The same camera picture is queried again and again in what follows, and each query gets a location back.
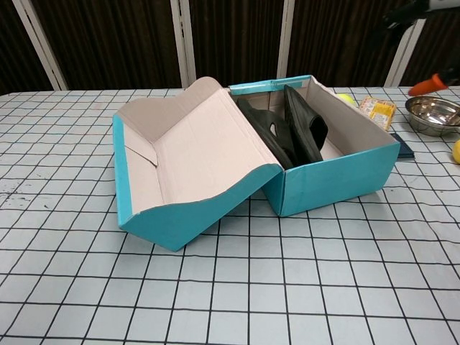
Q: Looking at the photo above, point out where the dark pleated backdrop curtain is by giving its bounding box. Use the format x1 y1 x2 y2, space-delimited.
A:
0 0 460 96

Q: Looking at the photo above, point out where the black slipper with plain strap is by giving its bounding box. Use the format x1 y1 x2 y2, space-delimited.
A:
283 84 330 163

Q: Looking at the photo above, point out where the stainless steel bowl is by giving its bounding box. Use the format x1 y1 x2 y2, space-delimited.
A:
405 96 460 137

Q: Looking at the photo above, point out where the light blue cardboard shoe box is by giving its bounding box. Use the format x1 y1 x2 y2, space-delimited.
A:
113 74 400 252

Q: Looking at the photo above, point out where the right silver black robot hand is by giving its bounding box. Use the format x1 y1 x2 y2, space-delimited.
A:
382 0 460 97

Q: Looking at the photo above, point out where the yellow snack packet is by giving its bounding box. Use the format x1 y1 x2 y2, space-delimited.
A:
359 95 397 130

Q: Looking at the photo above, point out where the black slipper with slotted strap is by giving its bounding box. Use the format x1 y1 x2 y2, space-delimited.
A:
236 97 299 170

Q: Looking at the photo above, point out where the white black checked tablecloth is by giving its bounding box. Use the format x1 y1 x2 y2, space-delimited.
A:
0 86 460 345

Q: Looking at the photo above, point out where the white screen frame post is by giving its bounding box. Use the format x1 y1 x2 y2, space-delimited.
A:
275 0 307 78
383 0 436 88
10 0 68 91
170 0 198 87

